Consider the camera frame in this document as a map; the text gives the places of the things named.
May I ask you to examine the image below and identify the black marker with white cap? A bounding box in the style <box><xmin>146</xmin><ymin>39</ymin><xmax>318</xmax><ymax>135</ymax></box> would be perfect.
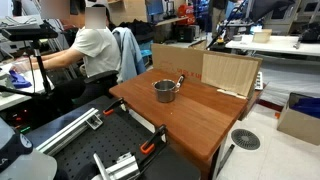
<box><xmin>175</xmin><ymin>74</ymin><xmax>186</xmax><ymax>91</ymax></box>

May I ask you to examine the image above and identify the small stainless steel pot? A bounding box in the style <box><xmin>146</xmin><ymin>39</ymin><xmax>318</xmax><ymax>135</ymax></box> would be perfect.
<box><xmin>152</xmin><ymin>79</ymin><xmax>180</xmax><ymax>104</ymax></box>

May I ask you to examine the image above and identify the brown cardboard panel red print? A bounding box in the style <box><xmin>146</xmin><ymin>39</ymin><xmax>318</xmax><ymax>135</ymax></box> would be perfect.
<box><xmin>150</xmin><ymin>43</ymin><xmax>205</xmax><ymax>85</ymax></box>

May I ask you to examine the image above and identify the light blue jacket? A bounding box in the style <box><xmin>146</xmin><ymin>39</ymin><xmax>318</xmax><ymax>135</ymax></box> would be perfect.
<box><xmin>111</xmin><ymin>26</ymin><xmax>147</xmax><ymax>84</ymax></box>

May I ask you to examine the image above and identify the small black orange clamp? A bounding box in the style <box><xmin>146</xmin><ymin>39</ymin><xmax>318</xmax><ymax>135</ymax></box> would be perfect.
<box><xmin>102</xmin><ymin>96</ymin><xmax>130</xmax><ymax>117</ymax></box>

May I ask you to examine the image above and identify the large black orange clamp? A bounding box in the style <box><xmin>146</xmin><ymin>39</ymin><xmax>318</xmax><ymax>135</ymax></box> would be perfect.
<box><xmin>137</xmin><ymin>123</ymin><xmax>168</xmax><ymax>169</ymax></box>

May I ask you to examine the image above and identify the black office chair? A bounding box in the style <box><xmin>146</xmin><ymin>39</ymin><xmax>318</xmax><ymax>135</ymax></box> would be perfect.
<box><xmin>79</xmin><ymin>63</ymin><xmax>121</xmax><ymax>99</ymax></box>

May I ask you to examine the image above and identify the white strip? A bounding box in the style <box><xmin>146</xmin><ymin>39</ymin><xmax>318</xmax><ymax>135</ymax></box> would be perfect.
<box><xmin>216</xmin><ymin>88</ymin><xmax>248</xmax><ymax>101</ymax></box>

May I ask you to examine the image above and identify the light corrugated cardboard panel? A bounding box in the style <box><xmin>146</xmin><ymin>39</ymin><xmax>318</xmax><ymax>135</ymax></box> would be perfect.
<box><xmin>200</xmin><ymin>52</ymin><xmax>264</xmax><ymax>100</ymax></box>

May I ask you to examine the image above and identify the black perforated breadboard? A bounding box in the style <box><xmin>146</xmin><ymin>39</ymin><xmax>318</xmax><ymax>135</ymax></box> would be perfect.
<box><xmin>52</xmin><ymin>95</ymin><xmax>202</xmax><ymax>180</ymax></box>

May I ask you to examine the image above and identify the seated person in white shirt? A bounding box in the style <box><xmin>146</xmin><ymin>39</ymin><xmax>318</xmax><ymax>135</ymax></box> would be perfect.
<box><xmin>12</xmin><ymin>0</ymin><xmax>122</xmax><ymax>111</ymax></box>

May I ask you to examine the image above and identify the red Coca-Cola item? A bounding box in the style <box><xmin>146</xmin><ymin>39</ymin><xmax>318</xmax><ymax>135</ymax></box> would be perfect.
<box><xmin>176</xmin><ymin>3</ymin><xmax>197</xmax><ymax>26</ymax></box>

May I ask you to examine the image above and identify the dark haired person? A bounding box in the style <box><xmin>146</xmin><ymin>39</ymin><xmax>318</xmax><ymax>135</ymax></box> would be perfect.
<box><xmin>84</xmin><ymin>3</ymin><xmax>118</xmax><ymax>33</ymax></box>

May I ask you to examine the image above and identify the black slanted pole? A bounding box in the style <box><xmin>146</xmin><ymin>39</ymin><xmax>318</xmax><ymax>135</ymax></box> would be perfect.
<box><xmin>205</xmin><ymin>0</ymin><xmax>250</xmax><ymax>51</ymax></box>

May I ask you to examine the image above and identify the standing person in khaki trousers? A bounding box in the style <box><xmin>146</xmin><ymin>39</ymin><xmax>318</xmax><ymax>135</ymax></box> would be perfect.
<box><xmin>211</xmin><ymin>0</ymin><xmax>232</xmax><ymax>35</ymax></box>

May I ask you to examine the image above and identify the small wooden box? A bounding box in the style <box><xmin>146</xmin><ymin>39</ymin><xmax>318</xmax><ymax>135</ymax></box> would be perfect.
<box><xmin>252</xmin><ymin>28</ymin><xmax>273</xmax><ymax>44</ymax></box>

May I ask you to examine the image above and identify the cardboard box with blue contents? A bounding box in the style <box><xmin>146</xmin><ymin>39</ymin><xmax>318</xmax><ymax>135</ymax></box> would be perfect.
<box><xmin>276</xmin><ymin>92</ymin><xmax>320</xmax><ymax>147</ymax></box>

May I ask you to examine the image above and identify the blue cloth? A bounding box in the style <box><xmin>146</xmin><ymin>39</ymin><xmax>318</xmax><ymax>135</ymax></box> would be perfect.
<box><xmin>8</xmin><ymin>69</ymin><xmax>33</xmax><ymax>90</ymax></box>

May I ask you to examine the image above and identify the black control box with lights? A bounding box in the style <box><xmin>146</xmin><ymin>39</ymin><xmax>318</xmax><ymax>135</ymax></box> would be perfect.
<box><xmin>0</xmin><ymin>105</ymin><xmax>39</xmax><ymax>135</ymax></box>

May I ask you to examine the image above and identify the black bag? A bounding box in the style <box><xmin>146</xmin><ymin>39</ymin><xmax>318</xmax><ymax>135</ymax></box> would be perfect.
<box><xmin>297</xmin><ymin>21</ymin><xmax>320</xmax><ymax>45</ymax></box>

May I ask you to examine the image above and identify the short aluminium rail bracket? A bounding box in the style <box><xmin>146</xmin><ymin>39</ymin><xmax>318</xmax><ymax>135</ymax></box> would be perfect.
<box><xmin>92</xmin><ymin>151</ymin><xmax>141</xmax><ymax>180</ymax></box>

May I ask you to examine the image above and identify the long aluminium extrusion rail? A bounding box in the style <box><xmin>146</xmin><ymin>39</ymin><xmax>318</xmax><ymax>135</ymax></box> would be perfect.
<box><xmin>34</xmin><ymin>107</ymin><xmax>105</xmax><ymax>157</ymax></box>

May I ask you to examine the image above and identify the black camera stand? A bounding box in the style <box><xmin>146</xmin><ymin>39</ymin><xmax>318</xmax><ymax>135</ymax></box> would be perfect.
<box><xmin>0</xmin><ymin>39</ymin><xmax>56</xmax><ymax>100</ymax></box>

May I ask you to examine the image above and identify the black camera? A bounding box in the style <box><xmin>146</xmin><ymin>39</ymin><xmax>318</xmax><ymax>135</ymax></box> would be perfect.
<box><xmin>0</xmin><ymin>20</ymin><xmax>60</xmax><ymax>43</ymax></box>

